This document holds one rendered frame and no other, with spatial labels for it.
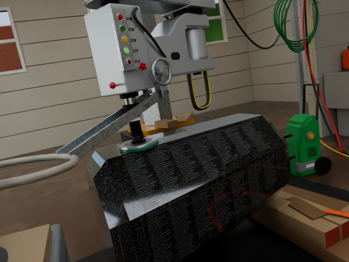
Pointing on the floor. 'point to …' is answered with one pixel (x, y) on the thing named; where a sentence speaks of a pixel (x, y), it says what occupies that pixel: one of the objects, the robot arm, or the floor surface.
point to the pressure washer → (306, 142)
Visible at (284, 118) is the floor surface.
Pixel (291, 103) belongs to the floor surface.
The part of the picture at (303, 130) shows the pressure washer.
